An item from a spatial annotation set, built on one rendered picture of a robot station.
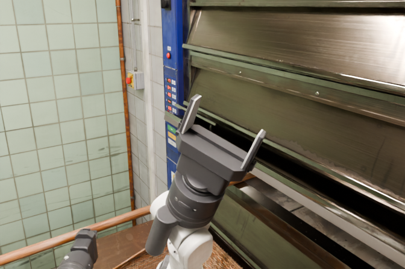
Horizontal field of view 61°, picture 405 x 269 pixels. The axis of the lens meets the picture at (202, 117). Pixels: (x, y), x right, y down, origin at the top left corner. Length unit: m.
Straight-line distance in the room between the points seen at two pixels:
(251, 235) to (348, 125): 0.67
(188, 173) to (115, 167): 2.08
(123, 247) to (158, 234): 1.54
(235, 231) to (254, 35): 0.81
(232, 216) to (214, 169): 1.05
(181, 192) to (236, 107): 0.81
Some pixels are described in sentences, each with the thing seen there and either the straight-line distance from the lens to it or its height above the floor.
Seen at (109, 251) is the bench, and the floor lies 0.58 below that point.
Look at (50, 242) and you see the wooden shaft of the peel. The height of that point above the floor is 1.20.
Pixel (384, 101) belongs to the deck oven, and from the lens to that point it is 0.92.
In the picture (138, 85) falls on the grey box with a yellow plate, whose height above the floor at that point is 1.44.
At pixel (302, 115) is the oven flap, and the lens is 1.10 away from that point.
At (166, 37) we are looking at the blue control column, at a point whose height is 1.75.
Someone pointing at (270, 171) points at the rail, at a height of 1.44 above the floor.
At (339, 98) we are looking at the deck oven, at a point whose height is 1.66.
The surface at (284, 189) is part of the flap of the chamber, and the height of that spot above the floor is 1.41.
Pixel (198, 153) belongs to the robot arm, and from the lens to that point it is 0.51.
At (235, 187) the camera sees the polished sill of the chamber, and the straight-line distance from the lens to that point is 1.46.
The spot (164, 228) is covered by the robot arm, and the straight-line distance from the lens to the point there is 0.59.
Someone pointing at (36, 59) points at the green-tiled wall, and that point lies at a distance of 2.29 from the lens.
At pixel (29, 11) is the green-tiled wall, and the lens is 2.27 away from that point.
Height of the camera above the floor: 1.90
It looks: 18 degrees down
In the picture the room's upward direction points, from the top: straight up
